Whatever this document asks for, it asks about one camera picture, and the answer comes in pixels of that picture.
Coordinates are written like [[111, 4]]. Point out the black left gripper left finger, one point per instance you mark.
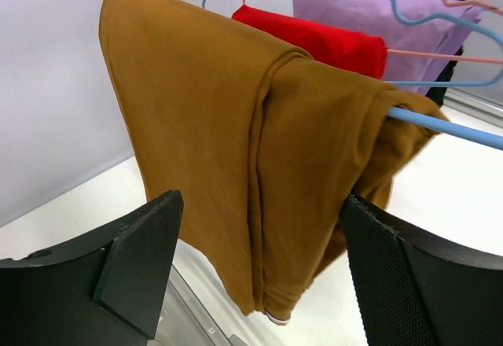
[[104, 287]]

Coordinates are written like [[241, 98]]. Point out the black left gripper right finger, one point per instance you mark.
[[416, 288]]

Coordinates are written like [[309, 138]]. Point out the blue hanger with brown trousers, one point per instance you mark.
[[470, 134]]

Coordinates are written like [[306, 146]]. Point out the brown trousers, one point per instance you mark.
[[264, 142]]

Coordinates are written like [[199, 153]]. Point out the blue hanger with pink trousers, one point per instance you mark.
[[419, 37]]

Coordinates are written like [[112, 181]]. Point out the pink hanger with red trousers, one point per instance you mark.
[[447, 3]]

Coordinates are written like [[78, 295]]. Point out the red trousers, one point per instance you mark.
[[348, 50]]

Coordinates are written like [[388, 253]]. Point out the lilac trousers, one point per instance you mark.
[[408, 68]]

